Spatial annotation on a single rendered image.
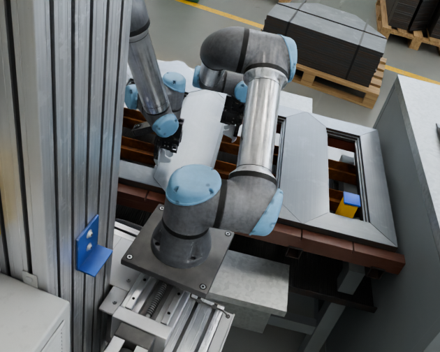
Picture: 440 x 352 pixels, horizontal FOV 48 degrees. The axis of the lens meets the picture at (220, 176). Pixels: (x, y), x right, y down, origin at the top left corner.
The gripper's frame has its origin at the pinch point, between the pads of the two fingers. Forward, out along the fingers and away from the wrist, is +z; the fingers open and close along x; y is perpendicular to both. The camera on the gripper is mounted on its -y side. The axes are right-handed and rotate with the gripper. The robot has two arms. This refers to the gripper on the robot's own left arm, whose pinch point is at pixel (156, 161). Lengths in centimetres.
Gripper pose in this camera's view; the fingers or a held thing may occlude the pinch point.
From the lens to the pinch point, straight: 177.9
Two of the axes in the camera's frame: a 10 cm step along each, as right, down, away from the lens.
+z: -1.9, 7.5, 6.3
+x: 1.5, -6.1, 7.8
